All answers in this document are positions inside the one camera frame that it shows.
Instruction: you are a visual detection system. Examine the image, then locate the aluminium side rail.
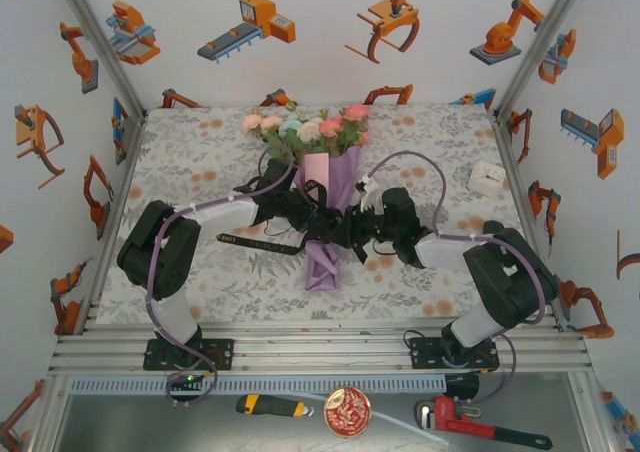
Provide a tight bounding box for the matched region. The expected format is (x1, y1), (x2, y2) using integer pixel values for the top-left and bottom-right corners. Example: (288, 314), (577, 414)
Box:
(492, 109), (569, 333)
(79, 109), (149, 334)

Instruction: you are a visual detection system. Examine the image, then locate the small white square clock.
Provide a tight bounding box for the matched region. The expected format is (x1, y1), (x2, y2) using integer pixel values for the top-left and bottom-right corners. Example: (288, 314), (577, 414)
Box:
(468, 160), (507, 197)

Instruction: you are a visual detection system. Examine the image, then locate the red pipe wrench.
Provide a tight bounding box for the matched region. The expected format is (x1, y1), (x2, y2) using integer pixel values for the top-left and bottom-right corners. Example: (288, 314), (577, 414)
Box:
(415, 395), (554, 449)

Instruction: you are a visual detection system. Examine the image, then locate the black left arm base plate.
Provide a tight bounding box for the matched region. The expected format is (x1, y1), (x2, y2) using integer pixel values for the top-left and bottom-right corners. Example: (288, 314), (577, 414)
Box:
(143, 338), (236, 372)

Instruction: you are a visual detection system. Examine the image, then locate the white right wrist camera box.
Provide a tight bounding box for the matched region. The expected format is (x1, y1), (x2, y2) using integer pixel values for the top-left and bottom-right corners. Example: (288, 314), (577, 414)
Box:
(352, 174), (384, 211)

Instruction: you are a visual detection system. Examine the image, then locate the floral patterned tablecloth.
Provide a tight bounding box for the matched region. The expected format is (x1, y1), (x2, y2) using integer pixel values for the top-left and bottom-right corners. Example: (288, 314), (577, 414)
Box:
(94, 104), (551, 323)

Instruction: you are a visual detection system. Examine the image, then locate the clear plastic tube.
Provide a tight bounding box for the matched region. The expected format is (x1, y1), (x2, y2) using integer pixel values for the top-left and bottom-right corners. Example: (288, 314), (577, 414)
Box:
(299, 391), (451, 446)

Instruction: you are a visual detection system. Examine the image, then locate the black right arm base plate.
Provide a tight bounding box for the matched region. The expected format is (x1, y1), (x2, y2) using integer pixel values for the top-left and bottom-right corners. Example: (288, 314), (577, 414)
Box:
(409, 336), (500, 372)

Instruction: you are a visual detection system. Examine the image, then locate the black printed ribbon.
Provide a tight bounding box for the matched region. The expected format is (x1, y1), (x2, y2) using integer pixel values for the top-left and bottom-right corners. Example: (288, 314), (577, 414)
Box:
(215, 179), (381, 268)

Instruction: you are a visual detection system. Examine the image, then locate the round red gold tin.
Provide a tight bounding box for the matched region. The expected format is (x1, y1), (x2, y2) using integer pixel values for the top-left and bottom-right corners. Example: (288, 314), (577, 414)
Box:
(323, 387), (372, 438)

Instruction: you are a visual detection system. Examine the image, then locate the fake flower bouquet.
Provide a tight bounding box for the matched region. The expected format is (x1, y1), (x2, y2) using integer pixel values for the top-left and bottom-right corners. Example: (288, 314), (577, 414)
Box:
(242, 100), (372, 166)

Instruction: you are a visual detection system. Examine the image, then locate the aluminium rail base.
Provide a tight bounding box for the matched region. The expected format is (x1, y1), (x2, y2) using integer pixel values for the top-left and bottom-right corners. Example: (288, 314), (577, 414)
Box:
(47, 321), (594, 377)

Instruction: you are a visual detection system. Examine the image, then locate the small black controller board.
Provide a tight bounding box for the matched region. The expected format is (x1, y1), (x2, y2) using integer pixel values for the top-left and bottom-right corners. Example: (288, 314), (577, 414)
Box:
(166, 371), (207, 398)

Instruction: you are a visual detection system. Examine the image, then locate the black yellow utility knife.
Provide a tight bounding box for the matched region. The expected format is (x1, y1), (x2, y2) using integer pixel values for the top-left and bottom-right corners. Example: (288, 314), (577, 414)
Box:
(235, 394), (314, 419)

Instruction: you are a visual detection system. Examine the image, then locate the white perforated cable tray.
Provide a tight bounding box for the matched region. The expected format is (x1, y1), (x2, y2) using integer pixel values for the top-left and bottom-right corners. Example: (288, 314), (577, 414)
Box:
(67, 375), (448, 396)

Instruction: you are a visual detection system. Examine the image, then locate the aluminium corner post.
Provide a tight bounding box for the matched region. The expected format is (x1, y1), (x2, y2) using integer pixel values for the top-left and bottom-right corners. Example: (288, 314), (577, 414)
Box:
(51, 0), (147, 121)
(493, 0), (594, 118)

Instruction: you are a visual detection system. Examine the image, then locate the purple wrapping paper sheet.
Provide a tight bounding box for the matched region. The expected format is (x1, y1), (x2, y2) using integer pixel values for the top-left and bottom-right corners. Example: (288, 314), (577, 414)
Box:
(292, 145), (362, 293)

